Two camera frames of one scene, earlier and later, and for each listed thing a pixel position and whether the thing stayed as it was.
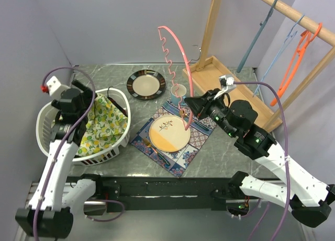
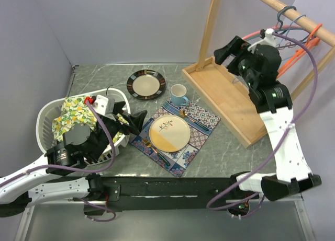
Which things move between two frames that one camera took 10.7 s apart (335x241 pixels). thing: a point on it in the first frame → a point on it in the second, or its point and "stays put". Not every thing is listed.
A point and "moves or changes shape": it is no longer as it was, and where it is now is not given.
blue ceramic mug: [177, 95] stays put
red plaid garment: [119, 106] moves or changes shape
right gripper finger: [197, 104] → [237, 45]
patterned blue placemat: [177, 161] stays put
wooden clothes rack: [209, 76] stays put
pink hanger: [191, 71] → [276, 27]
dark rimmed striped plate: [146, 84] stays put
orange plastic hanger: [305, 39] → [311, 43]
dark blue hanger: [260, 29] → [282, 30]
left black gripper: [87, 94] → [136, 119]
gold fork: [147, 142] stays put
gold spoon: [182, 113] stays put
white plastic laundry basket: [45, 131] stays put
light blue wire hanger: [292, 34] → [286, 38]
